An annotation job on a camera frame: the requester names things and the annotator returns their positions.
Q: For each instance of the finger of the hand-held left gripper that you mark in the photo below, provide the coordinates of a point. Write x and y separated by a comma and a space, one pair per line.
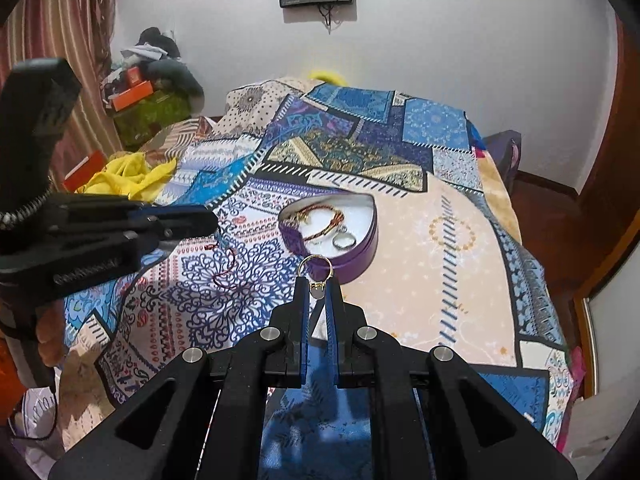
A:
100, 210
185, 222

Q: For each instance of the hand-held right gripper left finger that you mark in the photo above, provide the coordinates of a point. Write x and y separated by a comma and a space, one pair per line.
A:
301, 330

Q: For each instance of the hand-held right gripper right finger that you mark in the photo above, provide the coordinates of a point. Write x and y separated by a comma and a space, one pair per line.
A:
334, 330

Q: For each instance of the purple heart-shaped tin box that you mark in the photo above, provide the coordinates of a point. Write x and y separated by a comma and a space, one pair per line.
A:
340, 255

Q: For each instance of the person's left hand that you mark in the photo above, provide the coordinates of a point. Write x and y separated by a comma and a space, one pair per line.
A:
52, 335

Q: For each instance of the yellow cloth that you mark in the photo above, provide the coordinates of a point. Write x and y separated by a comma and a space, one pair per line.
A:
127, 177

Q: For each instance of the red box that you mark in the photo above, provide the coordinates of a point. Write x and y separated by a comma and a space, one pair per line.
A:
85, 170

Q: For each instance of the striped beige cloth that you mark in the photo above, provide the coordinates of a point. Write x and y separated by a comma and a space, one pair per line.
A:
180, 135

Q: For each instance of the striped brown curtain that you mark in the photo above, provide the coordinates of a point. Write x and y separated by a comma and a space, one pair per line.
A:
65, 25

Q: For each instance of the orange box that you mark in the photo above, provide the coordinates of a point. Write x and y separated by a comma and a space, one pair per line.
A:
132, 96

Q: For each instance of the green patterned cloth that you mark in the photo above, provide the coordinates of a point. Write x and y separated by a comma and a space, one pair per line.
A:
150, 117

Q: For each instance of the patchwork printed blanket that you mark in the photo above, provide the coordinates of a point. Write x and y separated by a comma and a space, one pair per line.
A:
450, 285

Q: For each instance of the pile of clothes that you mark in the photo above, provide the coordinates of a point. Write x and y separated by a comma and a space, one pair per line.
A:
160, 52

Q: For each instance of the white plastic bag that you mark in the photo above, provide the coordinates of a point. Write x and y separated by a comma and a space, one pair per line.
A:
37, 435

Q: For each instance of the dark bag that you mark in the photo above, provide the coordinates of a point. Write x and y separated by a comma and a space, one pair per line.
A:
505, 157

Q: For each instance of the white sliding door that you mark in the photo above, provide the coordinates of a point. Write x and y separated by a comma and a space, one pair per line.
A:
617, 340

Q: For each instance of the wooden door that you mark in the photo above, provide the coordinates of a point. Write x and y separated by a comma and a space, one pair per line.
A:
617, 185

